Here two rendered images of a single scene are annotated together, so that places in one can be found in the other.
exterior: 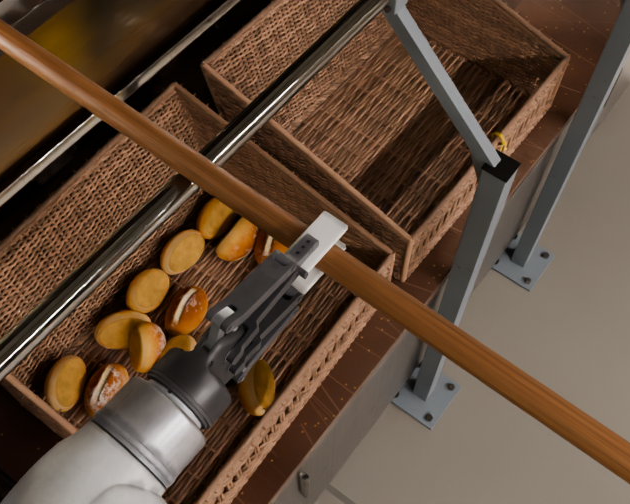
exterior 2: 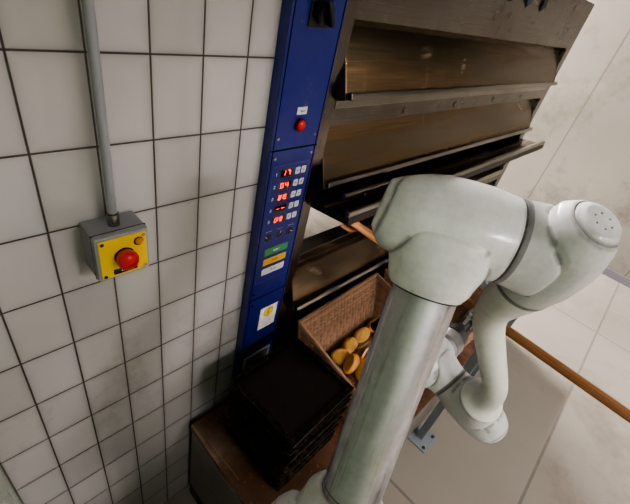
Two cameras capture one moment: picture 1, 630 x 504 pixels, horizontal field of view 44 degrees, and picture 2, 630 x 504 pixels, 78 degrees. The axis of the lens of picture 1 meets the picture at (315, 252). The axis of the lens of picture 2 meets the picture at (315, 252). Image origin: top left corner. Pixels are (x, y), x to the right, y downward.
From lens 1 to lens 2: 0.84 m
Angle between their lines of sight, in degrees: 24
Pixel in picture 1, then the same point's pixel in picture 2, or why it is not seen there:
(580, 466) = (489, 486)
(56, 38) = (362, 244)
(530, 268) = not seen: hidden behind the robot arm
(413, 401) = (416, 438)
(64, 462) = not seen: hidden behind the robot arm
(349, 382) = (425, 398)
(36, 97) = (352, 260)
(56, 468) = not seen: hidden behind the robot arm
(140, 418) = (451, 334)
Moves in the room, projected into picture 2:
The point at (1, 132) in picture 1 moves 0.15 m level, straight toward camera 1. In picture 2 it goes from (341, 267) to (358, 292)
